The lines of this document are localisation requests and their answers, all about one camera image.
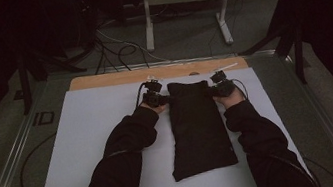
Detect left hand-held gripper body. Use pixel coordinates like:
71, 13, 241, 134
138, 72, 171, 109

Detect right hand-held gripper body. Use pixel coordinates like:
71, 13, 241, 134
206, 62, 244, 100

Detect black T-shirt with blue print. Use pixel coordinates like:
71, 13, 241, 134
157, 73, 242, 184

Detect person's left hand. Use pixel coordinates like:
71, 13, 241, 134
140, 99, 170, 118

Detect person's right hand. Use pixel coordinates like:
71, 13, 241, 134
213, 86, 247, 111

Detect black tripod stand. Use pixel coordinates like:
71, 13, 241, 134
233, 13, 313, 94
13, 40, 93, 116

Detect dark equipment cabinet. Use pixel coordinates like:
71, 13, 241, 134
70, 0, 105, 50

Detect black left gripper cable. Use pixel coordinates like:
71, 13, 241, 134
132, 81, 152, 110

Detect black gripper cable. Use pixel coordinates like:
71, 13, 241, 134
132, 81, 152, 110
232, 76, 250, 103

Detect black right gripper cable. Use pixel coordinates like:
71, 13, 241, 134
232, 76, 250, 103

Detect white floor cable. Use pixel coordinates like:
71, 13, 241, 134
95, 17, 173, 73

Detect tangled black floor cables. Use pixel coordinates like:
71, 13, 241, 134
88, 25, 151, 77

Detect thin black floor cable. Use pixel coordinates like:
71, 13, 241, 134
300, 149, 333, 187

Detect black floor cable loop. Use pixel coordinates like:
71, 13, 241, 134
13, 132, 66, 187

